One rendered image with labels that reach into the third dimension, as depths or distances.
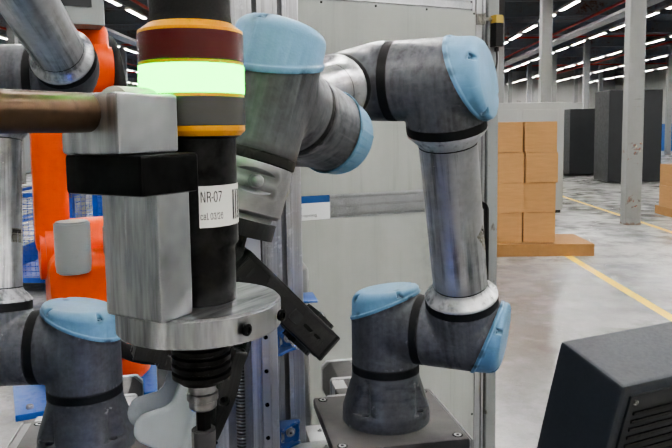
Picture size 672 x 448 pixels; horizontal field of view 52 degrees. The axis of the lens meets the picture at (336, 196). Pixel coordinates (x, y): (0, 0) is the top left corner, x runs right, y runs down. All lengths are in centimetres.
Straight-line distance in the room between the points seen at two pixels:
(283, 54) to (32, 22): 54
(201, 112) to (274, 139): 24
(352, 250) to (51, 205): 254
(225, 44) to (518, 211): 832
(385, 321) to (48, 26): 66
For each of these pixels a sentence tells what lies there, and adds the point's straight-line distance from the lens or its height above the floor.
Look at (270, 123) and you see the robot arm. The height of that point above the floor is 154.
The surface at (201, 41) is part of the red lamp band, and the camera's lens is 28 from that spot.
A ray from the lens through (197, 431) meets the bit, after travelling 32.
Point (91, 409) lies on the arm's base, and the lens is 117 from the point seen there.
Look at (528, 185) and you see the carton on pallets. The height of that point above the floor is 83.
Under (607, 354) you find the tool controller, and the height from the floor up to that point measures 124.
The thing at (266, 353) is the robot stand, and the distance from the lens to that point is 123.
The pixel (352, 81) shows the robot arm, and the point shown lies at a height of 160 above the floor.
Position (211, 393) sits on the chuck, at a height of 142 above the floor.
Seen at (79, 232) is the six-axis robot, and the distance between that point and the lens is 419.
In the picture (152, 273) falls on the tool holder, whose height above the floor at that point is 148.
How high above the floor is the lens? 154
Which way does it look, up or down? 6 degrees down
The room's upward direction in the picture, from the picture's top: 1 degrees counter-clockwise
